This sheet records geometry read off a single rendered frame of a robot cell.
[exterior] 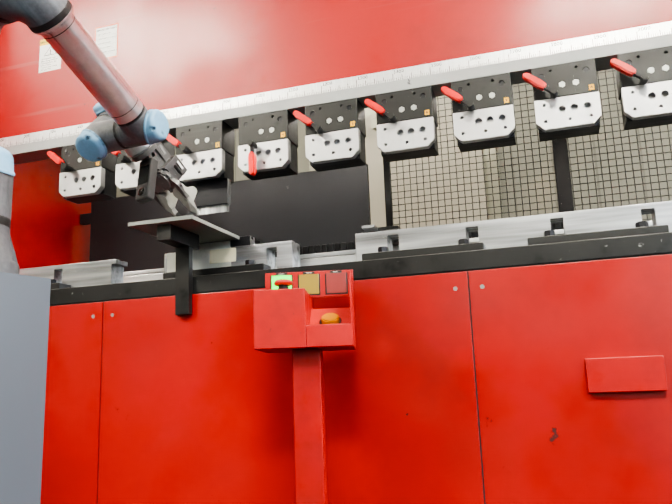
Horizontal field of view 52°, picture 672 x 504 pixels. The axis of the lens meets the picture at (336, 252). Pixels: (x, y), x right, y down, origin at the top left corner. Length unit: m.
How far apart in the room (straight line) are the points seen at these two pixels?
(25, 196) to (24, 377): 1.54
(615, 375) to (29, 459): 1.10
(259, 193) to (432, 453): 1.27
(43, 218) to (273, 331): 1.50
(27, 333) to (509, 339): 0.96
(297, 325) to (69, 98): 1.24
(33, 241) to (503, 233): 1.69
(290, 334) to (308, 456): 0.25
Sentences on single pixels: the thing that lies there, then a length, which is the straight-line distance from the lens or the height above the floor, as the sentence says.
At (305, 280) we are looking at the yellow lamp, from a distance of 1.54.
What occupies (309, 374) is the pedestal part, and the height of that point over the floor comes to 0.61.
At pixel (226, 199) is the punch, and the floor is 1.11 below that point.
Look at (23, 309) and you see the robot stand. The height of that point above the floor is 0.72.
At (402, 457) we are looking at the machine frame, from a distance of 1.59.
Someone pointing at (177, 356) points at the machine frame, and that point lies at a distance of 1.80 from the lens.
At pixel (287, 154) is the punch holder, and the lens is 1.88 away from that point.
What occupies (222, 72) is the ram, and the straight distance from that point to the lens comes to 2.07.
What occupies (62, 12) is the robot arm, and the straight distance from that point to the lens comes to 1.50.
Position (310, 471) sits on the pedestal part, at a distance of 1.43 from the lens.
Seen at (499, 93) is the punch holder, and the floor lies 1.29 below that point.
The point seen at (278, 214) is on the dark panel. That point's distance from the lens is 2.45.
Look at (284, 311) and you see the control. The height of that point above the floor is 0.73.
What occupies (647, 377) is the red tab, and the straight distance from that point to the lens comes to 1.54.
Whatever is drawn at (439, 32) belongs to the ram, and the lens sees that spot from 1.90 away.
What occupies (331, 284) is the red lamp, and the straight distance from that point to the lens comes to 1.54.
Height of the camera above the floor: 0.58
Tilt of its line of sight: 11 degrees up
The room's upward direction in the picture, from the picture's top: 2 degrees counter-clockwise
